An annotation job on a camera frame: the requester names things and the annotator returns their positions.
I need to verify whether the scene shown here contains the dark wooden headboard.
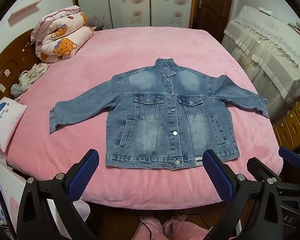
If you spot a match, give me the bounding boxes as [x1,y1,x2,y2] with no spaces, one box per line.
[0,29,40,100]

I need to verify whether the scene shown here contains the crumpled grey white cloth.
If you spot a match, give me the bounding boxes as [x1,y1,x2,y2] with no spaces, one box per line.
[11,63,50,98]

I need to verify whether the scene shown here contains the white embroidered pillow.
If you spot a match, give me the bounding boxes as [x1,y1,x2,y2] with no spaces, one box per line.
[0,97,27,152]

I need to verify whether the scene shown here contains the dark wooden door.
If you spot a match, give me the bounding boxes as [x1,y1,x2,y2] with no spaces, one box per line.
[192,0,232,42]

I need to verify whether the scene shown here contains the yellow wooden drawer unit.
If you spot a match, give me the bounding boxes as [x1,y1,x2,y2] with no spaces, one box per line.
[273,96,300,154]

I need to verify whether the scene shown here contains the folded bear print quilt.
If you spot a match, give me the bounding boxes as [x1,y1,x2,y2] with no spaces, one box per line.
[30,5,94,63]

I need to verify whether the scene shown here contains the floral sliding wardrobe doors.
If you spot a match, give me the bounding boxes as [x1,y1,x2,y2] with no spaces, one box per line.
[73,0,193,29]

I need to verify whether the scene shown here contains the lace covered cabinet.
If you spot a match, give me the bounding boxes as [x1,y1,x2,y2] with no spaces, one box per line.
[222,5,300,120]

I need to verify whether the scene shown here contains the black cable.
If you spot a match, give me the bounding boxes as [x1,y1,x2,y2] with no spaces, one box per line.
[139,220,154,240]

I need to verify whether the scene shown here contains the pink plush bed blanket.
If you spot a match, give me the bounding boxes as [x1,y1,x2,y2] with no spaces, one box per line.
[4,27,283,210]

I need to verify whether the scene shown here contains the blue denim jacket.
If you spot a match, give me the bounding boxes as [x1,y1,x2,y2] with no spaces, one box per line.
[49,59,269,170]

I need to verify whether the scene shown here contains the pink slippers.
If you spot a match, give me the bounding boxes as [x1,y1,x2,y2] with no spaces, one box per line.
[132,217,209,240]

